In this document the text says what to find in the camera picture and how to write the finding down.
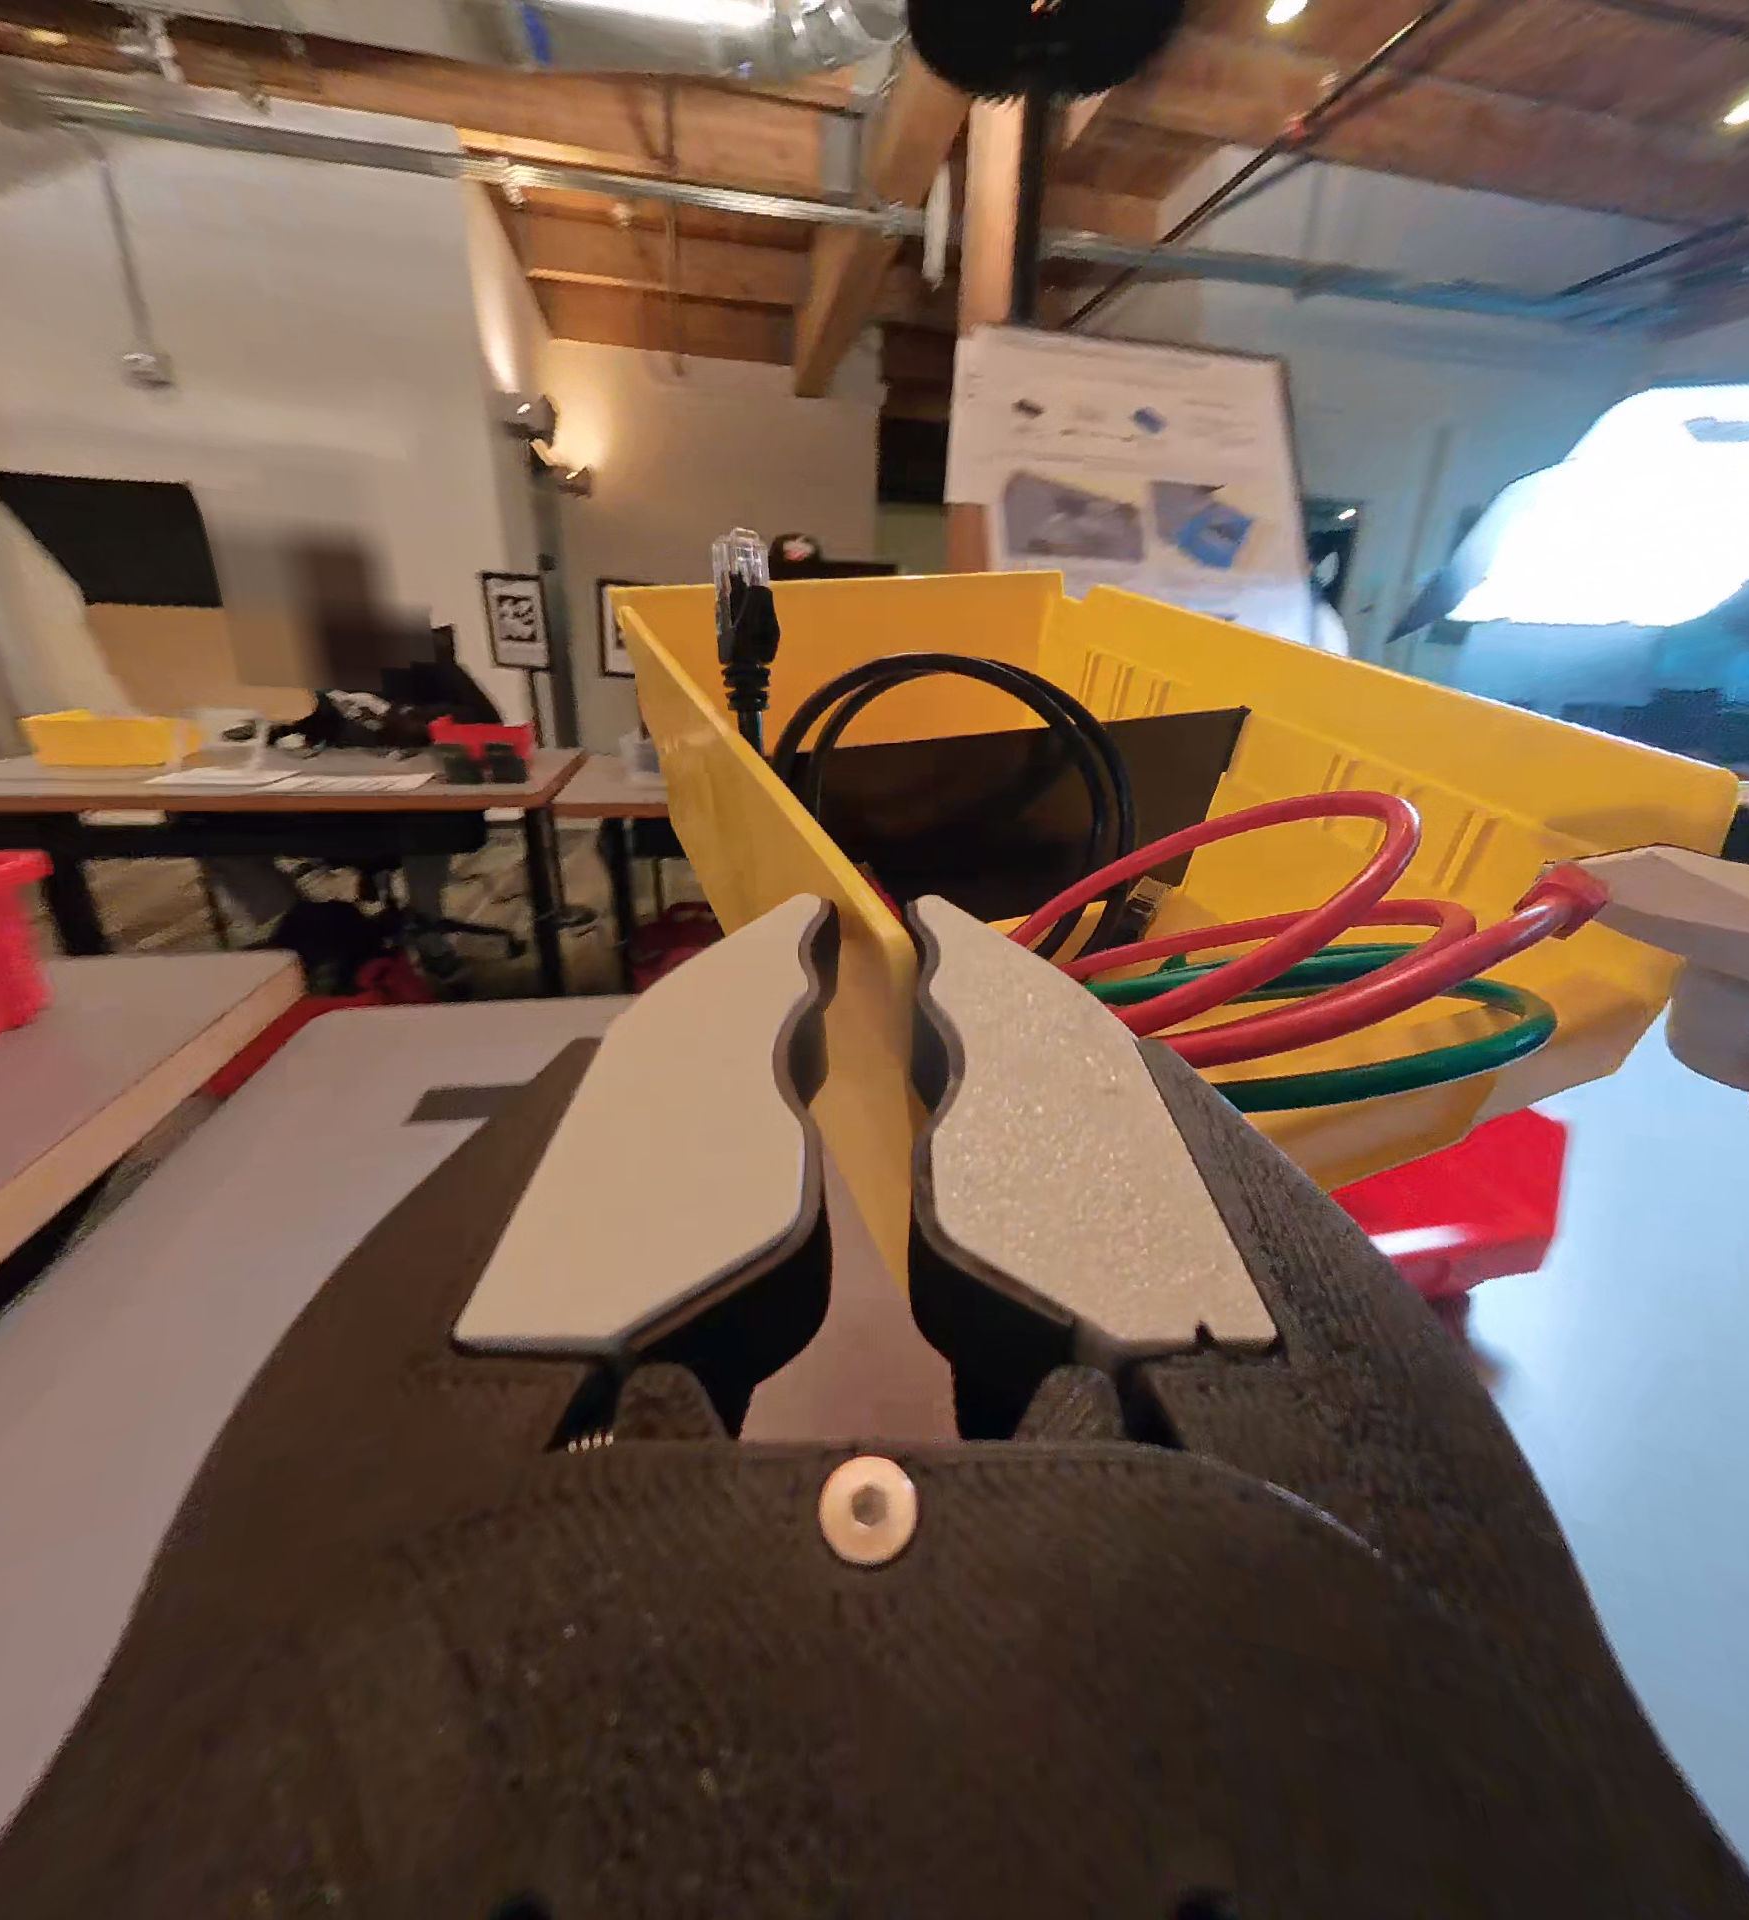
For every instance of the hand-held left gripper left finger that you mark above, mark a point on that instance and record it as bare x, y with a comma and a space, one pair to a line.
649, 1170

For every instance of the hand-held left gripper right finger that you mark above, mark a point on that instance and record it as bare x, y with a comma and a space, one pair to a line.
1084, 1170

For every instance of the red plastic bin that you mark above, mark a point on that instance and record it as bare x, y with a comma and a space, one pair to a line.
1474, 1200

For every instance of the yellow plastic bin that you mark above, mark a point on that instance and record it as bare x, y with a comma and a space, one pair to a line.
845, 631

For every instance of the black bin divider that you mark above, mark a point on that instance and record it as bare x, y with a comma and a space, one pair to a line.
963, 810

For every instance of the wooden desk with black legs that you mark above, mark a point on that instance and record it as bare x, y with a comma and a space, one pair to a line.
213, 789

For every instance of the grey side table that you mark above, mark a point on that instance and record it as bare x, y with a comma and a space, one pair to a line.
65, 1049

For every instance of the small yellow bin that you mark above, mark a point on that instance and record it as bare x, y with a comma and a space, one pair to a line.
109, 737

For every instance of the cardboard box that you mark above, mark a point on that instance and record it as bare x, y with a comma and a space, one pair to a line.
153, 660

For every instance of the hanging printed poster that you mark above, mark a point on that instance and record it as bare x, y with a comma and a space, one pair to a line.
1114, 449

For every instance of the black panel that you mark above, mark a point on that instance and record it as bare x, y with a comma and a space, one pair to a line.
109, 541

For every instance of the black round ceiling fixture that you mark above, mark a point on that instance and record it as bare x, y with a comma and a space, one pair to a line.
1038, 38

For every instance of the silver ventilation duct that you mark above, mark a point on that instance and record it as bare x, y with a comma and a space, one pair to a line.
694, 30

